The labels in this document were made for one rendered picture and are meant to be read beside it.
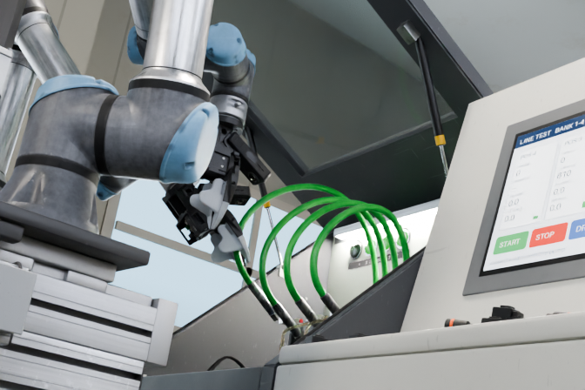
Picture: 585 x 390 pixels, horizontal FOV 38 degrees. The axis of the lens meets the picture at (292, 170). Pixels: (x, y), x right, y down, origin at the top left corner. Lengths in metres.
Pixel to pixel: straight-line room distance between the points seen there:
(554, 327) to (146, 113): 0.59
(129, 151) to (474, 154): 0.71
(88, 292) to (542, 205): 0.71
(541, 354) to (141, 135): 0.58
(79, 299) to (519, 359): 0.56
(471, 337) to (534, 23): 3.67
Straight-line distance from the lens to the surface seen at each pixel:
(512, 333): 0.99
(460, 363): 1.03
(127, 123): 1.17
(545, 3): 4.47
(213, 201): 1.57
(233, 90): 1.64
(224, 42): 1.55
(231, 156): 1.60
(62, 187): 1.17
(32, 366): 1.12
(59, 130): 1.20
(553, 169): 1.44
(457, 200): 1.58
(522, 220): 1.41
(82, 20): 3.46
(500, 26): 4.64
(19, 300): 0.99
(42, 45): 1.75
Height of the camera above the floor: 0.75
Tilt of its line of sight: 22 degrees up
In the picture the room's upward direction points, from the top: 9 degrees clockwise
